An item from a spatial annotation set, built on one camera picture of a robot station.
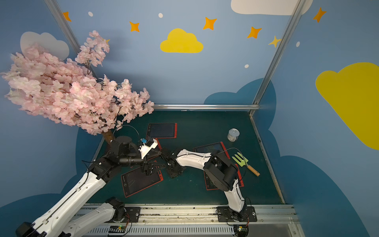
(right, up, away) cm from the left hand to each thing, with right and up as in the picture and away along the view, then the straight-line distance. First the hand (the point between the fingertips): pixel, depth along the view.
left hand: (163, 156), depth 69 cm
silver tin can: (+43, +8, +32) cm, 54 cm away
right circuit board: (+39, -39, +4) cm, 55 cm away
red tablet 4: (+32, -1, +33) cm, 46 cm away
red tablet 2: (-2, +4, -8) cm, 9 cm away
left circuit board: (-24, -38, +4) cm, 45 cm away
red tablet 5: (+25, -20, +15) cm, 35 cm away
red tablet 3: (-20, -18, +17) cm, 32 cm away
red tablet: (-9, +11, +42) cm, 44 cm away
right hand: (+5, -14, +20) cm, 25 cm away
